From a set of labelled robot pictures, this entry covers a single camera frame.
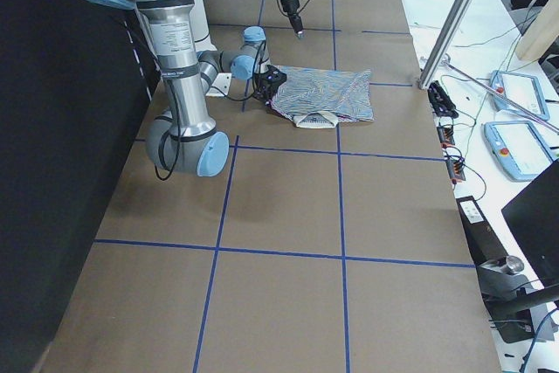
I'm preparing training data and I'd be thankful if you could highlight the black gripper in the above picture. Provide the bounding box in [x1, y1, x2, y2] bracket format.
[279, 0, 310, 38]
[254, 65, 287, 101]

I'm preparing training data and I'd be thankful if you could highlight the striped polo shirt white collar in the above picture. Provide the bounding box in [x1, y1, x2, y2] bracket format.
[270, 66, 374, 128]

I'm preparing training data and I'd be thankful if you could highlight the black clamp tool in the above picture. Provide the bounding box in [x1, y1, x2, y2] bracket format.
[427, 80, 459, 119]

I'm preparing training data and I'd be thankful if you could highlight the orange black connector block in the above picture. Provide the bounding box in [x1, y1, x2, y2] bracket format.
[436, 125, 455, 149]

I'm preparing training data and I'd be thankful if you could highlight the long metal rod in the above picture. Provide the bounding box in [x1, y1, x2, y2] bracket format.
[440, 54, 558, 134]

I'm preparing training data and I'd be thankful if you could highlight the far blue teach pendant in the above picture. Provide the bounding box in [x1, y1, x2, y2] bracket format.
[490, 71, 550, 121]

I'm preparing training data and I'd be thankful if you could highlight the blue teach pendant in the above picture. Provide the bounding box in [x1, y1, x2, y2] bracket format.
[483, 121, 556, 182]
[490, 71, 550, 121]

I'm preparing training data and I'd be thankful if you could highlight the near blue teach pendant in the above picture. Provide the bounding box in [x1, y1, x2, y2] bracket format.
[483, 121, 556, 182]

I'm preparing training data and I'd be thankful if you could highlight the wooden board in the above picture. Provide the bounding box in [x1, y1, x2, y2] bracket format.
[516, 0, 558, 61]

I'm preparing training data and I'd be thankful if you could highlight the black box with label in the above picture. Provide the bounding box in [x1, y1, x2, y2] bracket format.
[456, 196, 507, 266]

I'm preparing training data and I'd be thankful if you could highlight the black monitor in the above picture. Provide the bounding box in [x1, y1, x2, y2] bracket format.
[501, 162, 559, 286]

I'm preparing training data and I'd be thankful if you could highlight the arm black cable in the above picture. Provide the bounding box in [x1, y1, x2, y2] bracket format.
[152, 40, 268, 182]
[274, 0, 312, 18]

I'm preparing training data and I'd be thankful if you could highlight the aluminium frame post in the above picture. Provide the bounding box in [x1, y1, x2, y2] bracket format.
[418, 0, 472, 90]

